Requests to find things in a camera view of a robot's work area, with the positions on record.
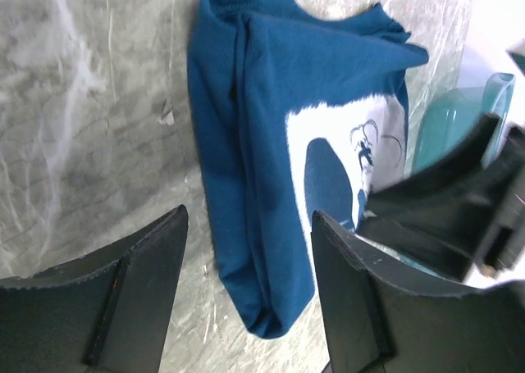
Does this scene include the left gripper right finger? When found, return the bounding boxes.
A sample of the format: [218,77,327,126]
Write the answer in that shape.
[312,212,524,372]

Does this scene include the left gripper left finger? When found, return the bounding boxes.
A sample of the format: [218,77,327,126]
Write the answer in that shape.
[1,206,188,372]

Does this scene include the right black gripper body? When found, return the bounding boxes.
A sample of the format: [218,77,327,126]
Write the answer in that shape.
[476,126,524,273]

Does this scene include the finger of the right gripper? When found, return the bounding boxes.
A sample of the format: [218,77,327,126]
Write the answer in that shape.
[357,114,504,281]

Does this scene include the blue t shirt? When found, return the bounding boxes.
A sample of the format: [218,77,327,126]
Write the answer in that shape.
[187,0,428,339]

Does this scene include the teal plastic bin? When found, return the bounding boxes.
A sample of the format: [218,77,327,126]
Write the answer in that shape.
[411,72,515,173]

